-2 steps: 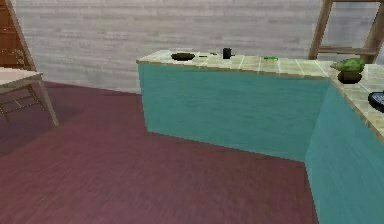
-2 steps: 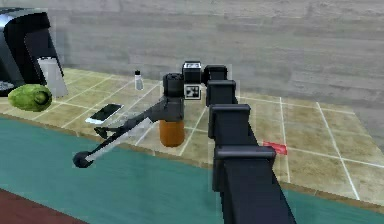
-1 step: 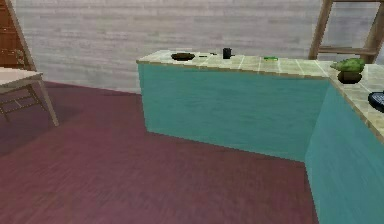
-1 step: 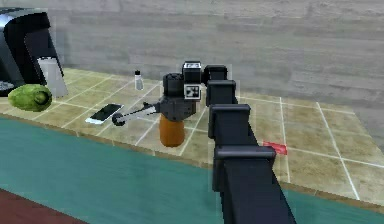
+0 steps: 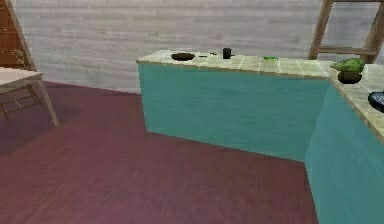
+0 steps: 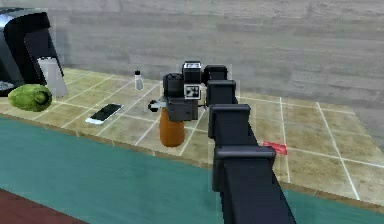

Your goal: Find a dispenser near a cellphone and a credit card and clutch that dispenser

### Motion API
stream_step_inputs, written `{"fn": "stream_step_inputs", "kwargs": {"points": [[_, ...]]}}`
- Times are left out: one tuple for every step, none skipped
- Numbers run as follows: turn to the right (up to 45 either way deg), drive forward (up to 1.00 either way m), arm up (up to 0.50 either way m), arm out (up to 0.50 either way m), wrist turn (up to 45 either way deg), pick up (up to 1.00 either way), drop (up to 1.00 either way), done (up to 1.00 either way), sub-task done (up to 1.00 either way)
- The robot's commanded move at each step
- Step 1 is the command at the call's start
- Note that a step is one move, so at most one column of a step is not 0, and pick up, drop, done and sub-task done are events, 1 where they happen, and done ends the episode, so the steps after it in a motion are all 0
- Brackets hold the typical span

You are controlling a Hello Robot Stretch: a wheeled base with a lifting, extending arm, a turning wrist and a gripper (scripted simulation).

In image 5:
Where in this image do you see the green plant in dark pot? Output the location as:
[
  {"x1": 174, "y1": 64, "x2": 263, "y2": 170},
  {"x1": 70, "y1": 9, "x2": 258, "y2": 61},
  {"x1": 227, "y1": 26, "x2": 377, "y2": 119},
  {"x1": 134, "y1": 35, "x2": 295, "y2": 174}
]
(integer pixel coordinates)
[{"x1": 329, "y1": 57, "x2": 366, "y2": 85}]

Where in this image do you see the teal tiled-top counter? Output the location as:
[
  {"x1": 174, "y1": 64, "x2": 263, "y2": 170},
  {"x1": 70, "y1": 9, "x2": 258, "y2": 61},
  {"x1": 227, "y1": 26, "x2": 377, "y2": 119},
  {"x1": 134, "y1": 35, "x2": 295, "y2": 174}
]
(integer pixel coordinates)
[{"x1": 135, "y1": 49, "x2": 384, "y2": 224}]

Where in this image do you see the brown wooden door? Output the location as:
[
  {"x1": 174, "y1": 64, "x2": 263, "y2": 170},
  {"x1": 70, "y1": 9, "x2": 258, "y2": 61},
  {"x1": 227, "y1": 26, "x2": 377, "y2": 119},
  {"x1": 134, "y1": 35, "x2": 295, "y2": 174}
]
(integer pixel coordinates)
[{"x1": 0, "y1": 0, "x2": 37, "y2": 72}]

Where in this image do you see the wooden ladder shelf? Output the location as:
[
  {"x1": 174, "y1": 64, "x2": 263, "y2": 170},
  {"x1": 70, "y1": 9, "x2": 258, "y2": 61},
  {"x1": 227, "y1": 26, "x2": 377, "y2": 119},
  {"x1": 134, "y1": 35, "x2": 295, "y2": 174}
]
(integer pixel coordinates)
[{"x1": 307, "y1": 0, "x2": 384, "y2": 65}]

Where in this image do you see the dark brown bowl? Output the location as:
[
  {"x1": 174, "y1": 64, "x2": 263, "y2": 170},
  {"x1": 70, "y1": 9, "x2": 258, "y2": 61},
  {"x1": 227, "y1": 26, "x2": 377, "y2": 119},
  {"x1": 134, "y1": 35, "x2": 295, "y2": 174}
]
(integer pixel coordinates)
[{"x1": 170, "y1": 52, "x2": 196, "y2": 62}]

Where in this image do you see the light wooden table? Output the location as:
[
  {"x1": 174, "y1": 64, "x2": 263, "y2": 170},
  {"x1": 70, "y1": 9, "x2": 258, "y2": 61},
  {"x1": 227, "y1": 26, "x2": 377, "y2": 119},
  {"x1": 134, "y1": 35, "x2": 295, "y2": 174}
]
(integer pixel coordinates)
[{"x1": 0, "y1": 66, "x2": 60, "y2": 128}]

